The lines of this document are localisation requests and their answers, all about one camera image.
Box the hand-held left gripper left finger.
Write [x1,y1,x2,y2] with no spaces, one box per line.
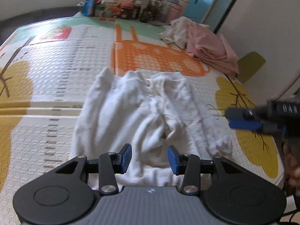
[55,143,133,195]

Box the beige and white dress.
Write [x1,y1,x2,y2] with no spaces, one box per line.
[70,67,233,190]

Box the crumpled white garment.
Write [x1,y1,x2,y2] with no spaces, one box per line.
[158,16,195,48]

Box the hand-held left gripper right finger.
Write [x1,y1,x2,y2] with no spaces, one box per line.
[167,145,249,195]

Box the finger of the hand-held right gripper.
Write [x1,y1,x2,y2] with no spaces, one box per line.
[229,120,264,131]
[225,107,260,120]

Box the printed foam play mat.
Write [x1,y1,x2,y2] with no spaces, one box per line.
[0,16,285,193]

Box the dark jam jar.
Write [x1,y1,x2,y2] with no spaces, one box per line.
[122,7,134,19]

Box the pink canister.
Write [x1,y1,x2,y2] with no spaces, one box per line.
[169,3,182,21]

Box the person's right hand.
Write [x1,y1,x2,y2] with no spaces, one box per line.
[281,137,300,188]

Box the grey padded bed rail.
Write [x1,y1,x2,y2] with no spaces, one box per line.
[0,3,81,29]

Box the blue snack can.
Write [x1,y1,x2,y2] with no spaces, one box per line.
[84,0,100,17]

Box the blue door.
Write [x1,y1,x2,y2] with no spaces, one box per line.
[185,0,223,24]

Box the pink folded cloth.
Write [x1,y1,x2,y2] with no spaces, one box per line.
[185,21,239,78]

